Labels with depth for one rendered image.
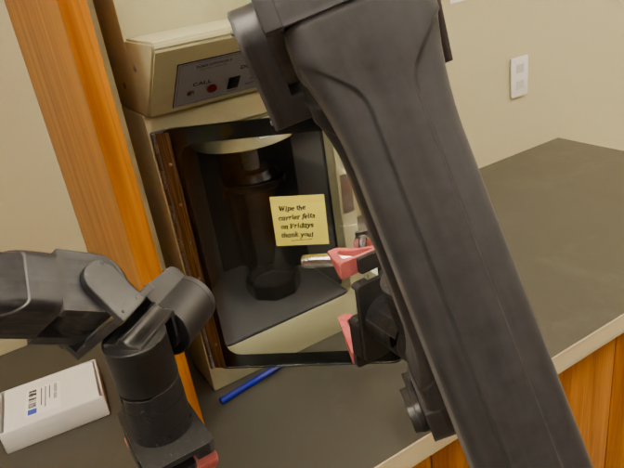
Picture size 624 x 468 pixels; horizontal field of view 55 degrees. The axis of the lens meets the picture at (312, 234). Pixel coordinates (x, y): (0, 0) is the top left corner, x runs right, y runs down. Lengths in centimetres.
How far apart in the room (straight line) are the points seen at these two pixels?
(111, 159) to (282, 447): 47
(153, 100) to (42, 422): 55
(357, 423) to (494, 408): 69
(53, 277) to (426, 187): 36
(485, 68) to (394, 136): 159
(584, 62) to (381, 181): 194
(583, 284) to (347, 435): 57
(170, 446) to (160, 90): 42
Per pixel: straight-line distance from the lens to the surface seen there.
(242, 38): 33
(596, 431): 137
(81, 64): 74
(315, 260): 81
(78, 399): 108
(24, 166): 128
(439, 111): 25
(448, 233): 25
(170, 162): 86
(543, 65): 201
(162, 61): 75
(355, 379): 102
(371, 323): 68
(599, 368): 126
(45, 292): 52
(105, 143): 76
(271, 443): 94
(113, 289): 54
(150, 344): 55
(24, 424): 108
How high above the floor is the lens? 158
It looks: 25 degrees down
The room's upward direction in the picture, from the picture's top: 9 degrees counter-clockwise
